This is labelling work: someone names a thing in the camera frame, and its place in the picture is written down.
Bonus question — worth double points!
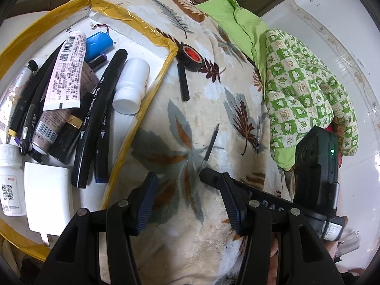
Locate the black marker blue caps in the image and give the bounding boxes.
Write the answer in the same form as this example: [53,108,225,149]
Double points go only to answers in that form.
[94,86,115,184]

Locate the white tray yellow tape rim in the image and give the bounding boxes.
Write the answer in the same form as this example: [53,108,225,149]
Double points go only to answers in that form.
[0,0,179,262]

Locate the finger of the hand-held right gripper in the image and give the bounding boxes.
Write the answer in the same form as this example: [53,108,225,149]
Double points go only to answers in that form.
[199,168,294,214]

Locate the white labelled bottle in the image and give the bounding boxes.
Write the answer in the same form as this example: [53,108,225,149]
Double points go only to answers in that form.
[0,144,27,217]

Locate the person's right hand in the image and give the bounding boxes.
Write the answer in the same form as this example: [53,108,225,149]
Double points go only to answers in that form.
[270,232,281,257]

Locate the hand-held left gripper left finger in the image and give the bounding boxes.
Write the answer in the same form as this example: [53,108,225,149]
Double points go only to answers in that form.
[34,171,159,285]

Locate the black ballpoint pen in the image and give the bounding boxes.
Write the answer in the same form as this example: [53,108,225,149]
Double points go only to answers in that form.
[199,123,221,170]

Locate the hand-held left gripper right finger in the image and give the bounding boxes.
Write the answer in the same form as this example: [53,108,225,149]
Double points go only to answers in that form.
[221,172,346,285]

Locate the floral print tube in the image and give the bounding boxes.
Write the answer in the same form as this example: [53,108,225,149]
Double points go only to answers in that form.
[0,59,38,134]

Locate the plain white bottle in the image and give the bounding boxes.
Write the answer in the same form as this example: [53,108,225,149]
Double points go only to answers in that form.
[112,58,150,115]

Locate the short black stick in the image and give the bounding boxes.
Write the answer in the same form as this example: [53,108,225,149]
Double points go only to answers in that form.
[177,63,190,101]

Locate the black gold lipstick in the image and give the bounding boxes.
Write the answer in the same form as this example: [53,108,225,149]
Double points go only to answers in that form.
[49,92,94,165]

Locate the pink white tube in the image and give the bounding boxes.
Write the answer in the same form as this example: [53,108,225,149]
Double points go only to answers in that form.
[43,31,87,111]

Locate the black tape roll red core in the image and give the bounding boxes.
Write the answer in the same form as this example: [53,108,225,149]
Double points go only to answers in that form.
[175,42,205,72]

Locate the long black marker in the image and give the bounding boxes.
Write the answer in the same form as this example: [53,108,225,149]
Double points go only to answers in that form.
[71,49,129,189]

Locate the purple tipped black pen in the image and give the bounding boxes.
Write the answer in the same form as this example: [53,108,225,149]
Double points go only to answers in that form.
[87,54,107,70]

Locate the green checkered cloth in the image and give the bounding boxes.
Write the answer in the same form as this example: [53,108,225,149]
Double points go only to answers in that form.
[254,28,360,171]

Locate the white charger block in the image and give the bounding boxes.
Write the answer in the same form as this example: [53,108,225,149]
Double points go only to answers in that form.
[24,162,75,247]

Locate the brown tube with barcode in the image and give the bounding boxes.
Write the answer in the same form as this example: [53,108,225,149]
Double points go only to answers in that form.
[31,62,100,155]

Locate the clear ballpoint pen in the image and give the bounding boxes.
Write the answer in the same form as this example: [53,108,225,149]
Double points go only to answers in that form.
[256,113,263,152]

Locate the plain green cloth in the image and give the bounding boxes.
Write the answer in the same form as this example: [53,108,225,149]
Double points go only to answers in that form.
[194,0,269,75]

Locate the leaf print blanket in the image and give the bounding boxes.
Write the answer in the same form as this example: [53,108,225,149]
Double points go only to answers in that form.
[80,0,297,285]

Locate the blue battery pack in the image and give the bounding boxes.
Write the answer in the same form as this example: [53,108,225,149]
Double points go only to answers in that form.
[85,24,116,61]

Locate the black pen white print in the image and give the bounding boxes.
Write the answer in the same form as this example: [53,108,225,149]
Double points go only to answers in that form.
[18,55,60,156]

